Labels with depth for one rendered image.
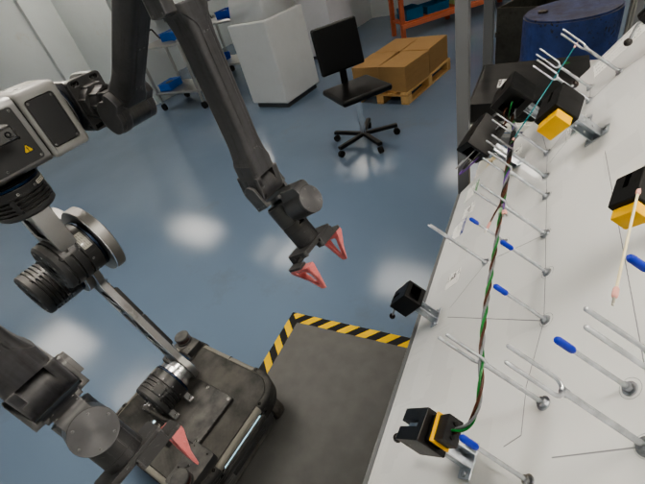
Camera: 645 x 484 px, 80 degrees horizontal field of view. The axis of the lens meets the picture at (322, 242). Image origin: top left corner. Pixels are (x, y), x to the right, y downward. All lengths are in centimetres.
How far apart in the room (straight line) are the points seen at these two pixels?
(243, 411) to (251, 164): 118
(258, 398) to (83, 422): 121
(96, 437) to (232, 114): 53
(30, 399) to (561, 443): 62
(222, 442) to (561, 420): 138
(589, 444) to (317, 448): 145
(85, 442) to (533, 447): 51
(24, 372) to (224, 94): 50
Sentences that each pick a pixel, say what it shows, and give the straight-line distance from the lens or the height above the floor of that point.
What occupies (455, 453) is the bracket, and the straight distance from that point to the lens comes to 60.
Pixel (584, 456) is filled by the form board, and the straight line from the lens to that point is 48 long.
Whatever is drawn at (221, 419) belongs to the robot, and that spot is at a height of 24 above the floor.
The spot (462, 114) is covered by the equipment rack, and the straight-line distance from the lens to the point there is 130.
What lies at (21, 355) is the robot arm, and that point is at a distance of 62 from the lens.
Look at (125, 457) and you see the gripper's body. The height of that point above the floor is 115.
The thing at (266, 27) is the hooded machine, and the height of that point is 94.
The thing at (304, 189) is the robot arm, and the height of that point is 126.
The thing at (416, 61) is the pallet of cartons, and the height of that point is 36.
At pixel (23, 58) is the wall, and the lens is 843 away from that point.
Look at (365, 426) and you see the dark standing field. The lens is 183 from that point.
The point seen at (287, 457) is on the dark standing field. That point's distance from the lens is 186.
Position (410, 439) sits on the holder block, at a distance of 54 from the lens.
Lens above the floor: 164
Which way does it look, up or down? 38 degrees down
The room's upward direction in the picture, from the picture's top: 17 degrees counter-clockwise
